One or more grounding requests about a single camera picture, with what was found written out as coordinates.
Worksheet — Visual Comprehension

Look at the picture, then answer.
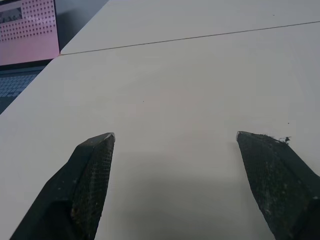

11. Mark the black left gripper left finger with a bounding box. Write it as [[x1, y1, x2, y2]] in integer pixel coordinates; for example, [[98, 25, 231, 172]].
[[9, 132, 116, 240]]

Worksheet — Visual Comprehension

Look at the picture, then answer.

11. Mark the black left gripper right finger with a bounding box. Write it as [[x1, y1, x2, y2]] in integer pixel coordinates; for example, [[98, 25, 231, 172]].
[[235, 130, 320, 240]]

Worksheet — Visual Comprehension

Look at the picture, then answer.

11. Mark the laptop with pink screen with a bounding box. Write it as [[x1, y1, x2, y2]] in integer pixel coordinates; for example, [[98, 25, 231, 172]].
[[0, 0, 62, 115]]

